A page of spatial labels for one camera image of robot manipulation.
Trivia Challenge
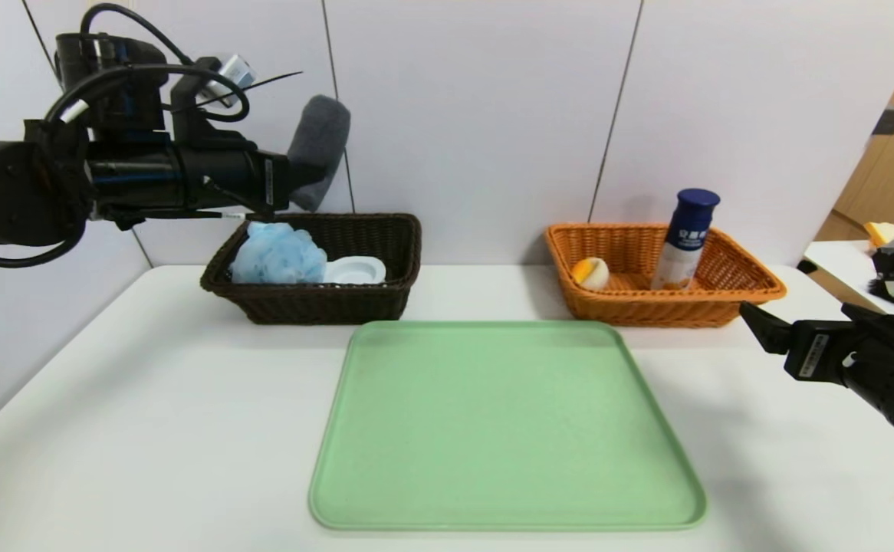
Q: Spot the dark brown wicker basket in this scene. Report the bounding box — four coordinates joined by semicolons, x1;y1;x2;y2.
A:
200;213;422;326

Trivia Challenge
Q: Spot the white side table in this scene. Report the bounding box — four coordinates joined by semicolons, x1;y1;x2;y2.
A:
802;227;894;323

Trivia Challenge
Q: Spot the light blue bath loofah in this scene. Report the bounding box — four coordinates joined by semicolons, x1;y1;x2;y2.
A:
230;222;328;285

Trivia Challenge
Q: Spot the white bottle with blue cap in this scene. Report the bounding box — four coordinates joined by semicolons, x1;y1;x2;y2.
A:
650;189;721;292

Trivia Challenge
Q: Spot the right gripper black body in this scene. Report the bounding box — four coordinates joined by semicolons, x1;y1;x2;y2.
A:
783;319;894;412

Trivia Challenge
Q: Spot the orange wicker basket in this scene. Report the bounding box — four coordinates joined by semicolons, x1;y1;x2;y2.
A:
544;223;787;329

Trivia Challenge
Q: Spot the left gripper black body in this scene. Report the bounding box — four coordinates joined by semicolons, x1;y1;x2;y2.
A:
181;145;291;216

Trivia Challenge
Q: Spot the light green plastic tray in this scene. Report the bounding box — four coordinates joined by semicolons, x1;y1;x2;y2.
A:
309;320;708;531

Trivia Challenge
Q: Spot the white tape roll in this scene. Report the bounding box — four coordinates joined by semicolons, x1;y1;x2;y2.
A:
323;256;388;286

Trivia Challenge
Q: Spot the light wooden cabinet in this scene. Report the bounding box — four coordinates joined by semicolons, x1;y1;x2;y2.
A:
811;8;894;245

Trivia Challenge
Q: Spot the white bun with orange top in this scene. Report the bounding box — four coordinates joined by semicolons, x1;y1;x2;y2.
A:
571;257;611;291

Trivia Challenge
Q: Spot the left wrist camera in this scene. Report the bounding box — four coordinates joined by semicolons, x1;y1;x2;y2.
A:
202;54;258;108

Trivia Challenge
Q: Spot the dark grey towel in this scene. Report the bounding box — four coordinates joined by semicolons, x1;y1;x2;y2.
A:
288;95;352;213

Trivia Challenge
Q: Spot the black left camera cable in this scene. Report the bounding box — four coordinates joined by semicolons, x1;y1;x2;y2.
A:
79;2;222;74

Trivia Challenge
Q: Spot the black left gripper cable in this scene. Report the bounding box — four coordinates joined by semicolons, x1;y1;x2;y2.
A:
44;64;251;127

